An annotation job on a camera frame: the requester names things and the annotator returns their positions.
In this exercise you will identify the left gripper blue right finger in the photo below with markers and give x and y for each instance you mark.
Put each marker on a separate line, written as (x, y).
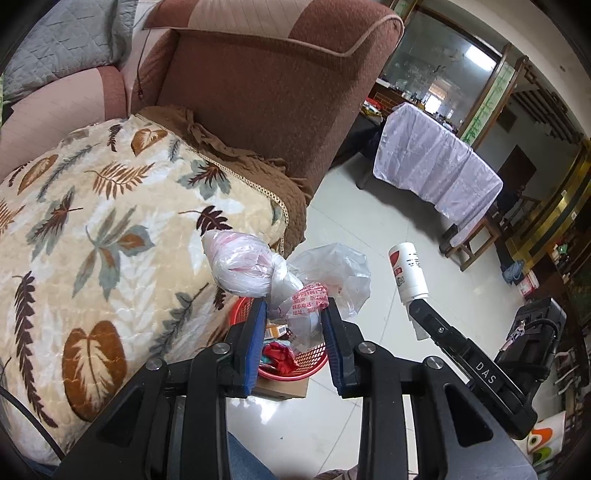
(341, 338)

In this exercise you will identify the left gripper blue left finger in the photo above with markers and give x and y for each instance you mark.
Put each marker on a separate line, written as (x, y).
(245, 337)

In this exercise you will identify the white red paper cup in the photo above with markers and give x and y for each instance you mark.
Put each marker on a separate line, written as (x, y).
(408, 273)

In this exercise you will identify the orange long carton box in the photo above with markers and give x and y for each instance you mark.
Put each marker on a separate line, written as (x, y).
(276, 332)

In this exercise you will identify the red packet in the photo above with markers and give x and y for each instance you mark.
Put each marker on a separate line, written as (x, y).
(280, 357)

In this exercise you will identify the red plastic mesh basket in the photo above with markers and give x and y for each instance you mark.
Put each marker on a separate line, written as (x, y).
(310, 362)

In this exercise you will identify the flat brown cardboard sheet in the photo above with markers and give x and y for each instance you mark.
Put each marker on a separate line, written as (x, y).
(280, 390)

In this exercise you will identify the black backpack on floor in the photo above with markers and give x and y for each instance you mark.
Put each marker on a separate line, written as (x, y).
(530, 348)

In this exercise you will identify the person's jeans leg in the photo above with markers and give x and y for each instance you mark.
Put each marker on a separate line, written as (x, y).
(243, 464)

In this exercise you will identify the brown fringed throw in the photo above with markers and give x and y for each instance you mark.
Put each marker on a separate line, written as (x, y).
(270, 174)

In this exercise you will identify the leaf-patterned beige blanket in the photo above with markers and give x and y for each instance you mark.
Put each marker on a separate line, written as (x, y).
(102, 268)

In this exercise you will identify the white cloth-covered table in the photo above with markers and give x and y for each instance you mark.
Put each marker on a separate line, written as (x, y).
(418, 154)

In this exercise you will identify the brown fabric sofa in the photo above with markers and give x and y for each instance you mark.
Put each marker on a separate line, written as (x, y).
(285, 79)

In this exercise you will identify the glass cabinet doors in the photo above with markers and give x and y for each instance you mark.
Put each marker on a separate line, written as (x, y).
(445, 60)

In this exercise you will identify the grey quilted cushion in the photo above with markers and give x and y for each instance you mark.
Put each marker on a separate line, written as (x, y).
(73, 36)

